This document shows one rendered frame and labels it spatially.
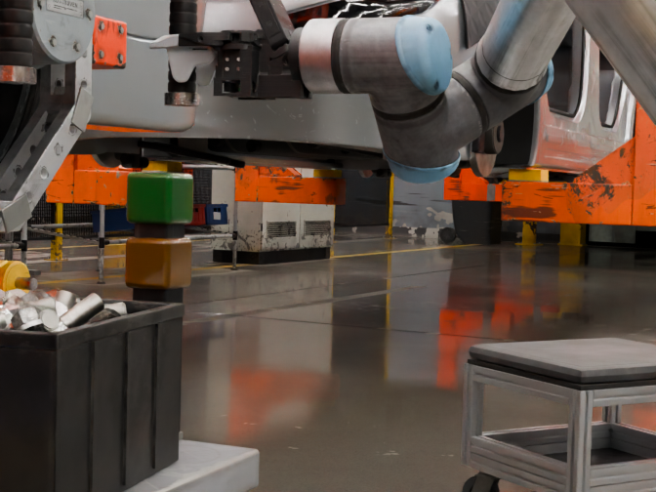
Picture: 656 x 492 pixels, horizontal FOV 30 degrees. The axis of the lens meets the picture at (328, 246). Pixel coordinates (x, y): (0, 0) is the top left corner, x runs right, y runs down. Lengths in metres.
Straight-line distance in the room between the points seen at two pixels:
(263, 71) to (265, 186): 6.00
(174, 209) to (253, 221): 8.54
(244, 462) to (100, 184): 4.90
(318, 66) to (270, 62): 0.08
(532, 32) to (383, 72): 0.18
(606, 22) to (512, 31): 0.44
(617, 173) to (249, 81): 3.50
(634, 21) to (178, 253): 0.39
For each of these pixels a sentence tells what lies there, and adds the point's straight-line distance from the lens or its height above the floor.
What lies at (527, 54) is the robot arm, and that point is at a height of 0.81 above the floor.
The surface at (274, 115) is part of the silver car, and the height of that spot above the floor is 0.86.
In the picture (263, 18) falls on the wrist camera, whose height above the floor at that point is 0.85.
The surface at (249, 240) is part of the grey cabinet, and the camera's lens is 9.50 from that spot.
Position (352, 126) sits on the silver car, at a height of 0.84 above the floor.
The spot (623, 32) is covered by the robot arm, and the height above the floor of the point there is 0.78.
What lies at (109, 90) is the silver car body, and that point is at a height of 0.80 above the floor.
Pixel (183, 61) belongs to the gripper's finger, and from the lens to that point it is 1.56.
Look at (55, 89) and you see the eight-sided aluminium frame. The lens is 1.79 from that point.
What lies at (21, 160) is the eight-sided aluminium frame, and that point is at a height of 0.67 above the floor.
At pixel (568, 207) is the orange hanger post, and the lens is 4.93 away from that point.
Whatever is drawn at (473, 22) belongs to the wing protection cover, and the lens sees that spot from 4.15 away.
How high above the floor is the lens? 0.66
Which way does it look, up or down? 3 degrees down
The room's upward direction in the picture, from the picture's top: 2 degrees clockwise
